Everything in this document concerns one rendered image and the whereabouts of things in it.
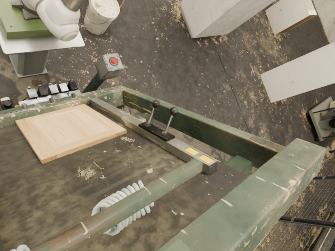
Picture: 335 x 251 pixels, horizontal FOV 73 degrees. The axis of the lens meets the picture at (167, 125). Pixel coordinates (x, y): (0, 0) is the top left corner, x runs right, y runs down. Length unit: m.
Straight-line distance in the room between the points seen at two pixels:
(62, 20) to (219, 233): 1.30
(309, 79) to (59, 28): 3.82
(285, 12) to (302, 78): 1.82
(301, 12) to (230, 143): 4.84
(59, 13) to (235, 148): 1.14
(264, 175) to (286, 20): 5.21
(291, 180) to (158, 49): 2.71
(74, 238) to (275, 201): 0.45
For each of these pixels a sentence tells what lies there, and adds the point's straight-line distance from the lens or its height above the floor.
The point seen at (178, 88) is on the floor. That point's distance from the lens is 3.10.
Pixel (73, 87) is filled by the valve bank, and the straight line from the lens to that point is 1.65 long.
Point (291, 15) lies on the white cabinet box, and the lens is 5.74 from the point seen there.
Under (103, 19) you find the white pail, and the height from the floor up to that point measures 0.32.
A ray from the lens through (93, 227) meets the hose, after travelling 0.32.
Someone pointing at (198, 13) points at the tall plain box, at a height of 0.31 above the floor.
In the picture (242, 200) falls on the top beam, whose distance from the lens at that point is 0.59.
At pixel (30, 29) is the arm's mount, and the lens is 1.70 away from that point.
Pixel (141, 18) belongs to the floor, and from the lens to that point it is 3.29.
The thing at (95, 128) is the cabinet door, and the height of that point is 1.20.
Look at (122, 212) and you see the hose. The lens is 0.33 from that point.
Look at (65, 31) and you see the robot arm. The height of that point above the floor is 1.05.
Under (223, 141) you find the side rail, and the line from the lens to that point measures 1.03.
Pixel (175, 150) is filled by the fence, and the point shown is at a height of 1.55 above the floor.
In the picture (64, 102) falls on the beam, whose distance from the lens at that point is 1.46.
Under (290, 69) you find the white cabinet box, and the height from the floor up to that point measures 0.53.
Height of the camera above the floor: 2.27
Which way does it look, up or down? 54 degrees down
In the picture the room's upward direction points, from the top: 69 degrees clockwise
